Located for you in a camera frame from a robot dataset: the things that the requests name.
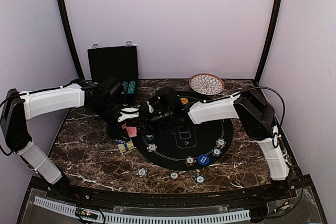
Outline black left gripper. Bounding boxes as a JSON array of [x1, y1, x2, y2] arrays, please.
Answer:
[[90, 100, 130, 142]]

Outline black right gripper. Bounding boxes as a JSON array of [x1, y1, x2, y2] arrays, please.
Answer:
[[133, 106, 174, 135]]

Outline red playing card deck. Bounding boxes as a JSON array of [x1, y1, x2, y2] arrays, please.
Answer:
[[125, 126, 138, 138]]

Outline orange big blind button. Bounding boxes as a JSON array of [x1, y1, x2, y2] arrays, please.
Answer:
[[180, 98, 188, 105]]

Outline blue white chip stack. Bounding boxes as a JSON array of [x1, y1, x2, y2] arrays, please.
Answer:
[[137, 167, 148, 178]]

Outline blue small blind button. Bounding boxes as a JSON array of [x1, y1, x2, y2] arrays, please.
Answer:
[[197, 154, 210, 166]]

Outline brown white chip stack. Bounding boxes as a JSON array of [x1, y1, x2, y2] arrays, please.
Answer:
[[170, 172, 179, 180]]

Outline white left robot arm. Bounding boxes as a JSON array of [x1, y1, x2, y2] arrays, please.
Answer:
[[1, 77, 139, 201]]

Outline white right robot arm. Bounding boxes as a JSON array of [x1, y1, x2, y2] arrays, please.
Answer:
[[134, 87, 289, 200]]

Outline gold card box base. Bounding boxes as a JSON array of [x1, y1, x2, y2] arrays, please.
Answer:
[[117, 140, 135, 153]]

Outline round black poker mat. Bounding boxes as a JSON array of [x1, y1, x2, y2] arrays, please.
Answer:
[[126, 91, 233, 170]]

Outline teal chip row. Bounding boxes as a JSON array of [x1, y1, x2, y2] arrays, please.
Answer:
[[127, 81, 137, 94]]

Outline green chip row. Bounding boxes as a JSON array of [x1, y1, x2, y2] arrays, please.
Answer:
[[121, 81, 129, 94]]

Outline patterned ceramic plate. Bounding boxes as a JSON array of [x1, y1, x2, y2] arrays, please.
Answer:
[[189, 73, 225, 95]]

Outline black poker chip case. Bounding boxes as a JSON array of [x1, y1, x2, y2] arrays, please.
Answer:
[[87, 45, 139, 103]]

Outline white slotted cable duct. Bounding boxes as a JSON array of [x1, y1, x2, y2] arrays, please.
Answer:
[[33, 196, 251, 223]]

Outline left black frame post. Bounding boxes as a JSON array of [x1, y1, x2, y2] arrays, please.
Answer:
[[57, 0, 85, 79]]

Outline black frame post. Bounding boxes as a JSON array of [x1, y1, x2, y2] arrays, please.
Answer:
[[57, 0, 85, 79], [253, 0, 281, 86]]

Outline right black frame post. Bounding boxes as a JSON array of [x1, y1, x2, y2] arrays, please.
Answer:
[[253, 0, 281, 86]]

